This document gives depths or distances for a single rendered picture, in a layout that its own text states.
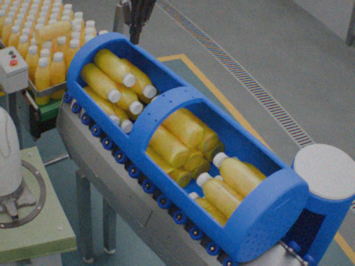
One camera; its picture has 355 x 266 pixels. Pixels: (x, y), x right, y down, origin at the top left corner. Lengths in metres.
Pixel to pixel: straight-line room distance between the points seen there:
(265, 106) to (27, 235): 2.74
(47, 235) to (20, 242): 0.09
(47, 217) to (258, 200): 0.54
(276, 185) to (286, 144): 2.22
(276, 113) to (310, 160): 2.06
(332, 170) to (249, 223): 0.54
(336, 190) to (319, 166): 0.12
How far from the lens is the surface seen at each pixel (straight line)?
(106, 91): 1.68
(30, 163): 1.48
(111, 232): 2.44
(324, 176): 1.65
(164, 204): 1.52
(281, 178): 1.28
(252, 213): 1.23
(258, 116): 3.65
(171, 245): 1.55
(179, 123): 1.47
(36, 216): 1.33
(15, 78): 1.87
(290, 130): 3.60
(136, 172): 1.60
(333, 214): 1.65
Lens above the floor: 2.06
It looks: 38 degrees down
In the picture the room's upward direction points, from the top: 9 degrees clockwise
